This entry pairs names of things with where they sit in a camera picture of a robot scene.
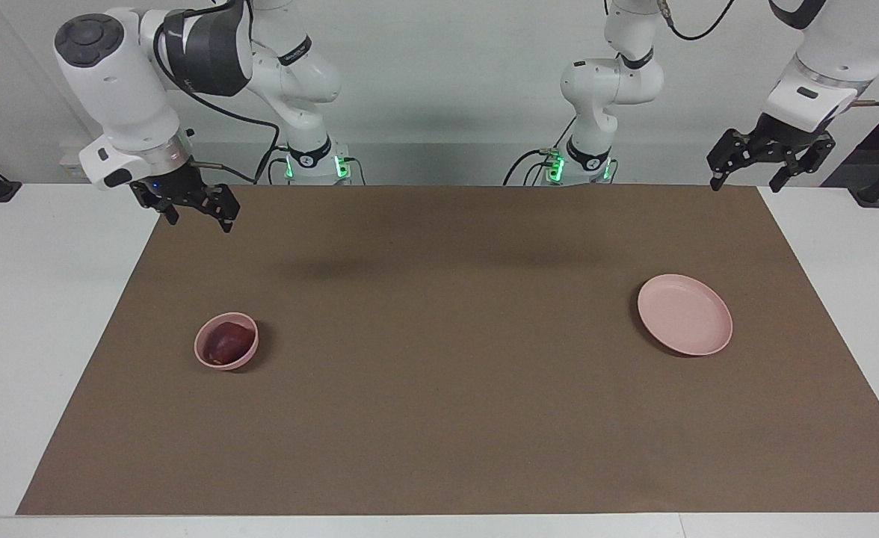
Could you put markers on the pink plate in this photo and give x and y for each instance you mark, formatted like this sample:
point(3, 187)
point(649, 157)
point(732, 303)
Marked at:
point(685, 314)

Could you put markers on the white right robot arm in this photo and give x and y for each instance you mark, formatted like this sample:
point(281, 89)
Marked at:
point(122, 90)

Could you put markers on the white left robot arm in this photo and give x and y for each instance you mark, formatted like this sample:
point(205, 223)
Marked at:
point(611, 82)

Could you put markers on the pink bowl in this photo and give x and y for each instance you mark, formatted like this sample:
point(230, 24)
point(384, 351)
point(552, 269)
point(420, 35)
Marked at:
point(200, 351)

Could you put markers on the red apple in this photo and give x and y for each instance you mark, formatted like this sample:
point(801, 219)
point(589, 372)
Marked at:
point(228, 342)

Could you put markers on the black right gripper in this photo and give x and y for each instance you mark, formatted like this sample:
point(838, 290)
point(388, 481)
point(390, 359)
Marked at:
point(182, 190)

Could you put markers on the brown table mat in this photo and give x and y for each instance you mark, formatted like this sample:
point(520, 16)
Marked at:
point(439, 373)

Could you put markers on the white power strip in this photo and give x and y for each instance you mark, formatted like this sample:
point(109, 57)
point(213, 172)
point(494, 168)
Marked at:
point(73, 168)

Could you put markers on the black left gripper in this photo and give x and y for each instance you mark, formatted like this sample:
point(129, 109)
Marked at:
point(776, 142)

